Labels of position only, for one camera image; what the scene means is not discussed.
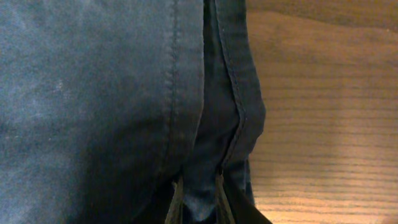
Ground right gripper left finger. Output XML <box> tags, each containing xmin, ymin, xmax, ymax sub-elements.
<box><xmin>164</xmin><ymin>175</ymin><xmax>183</xmax><ymax>224</ymax></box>

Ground dark navy blue shorts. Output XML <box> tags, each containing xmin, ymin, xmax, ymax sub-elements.
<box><xmin>1</xmin><ymin>0</ymin><xmax>266</xmax><ymax>223</ymax></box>

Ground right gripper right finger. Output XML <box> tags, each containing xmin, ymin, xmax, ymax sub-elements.
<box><xmin>216</xmin><ymin>173</ymin><xmax>272</xmax><ymax>224</ymax></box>

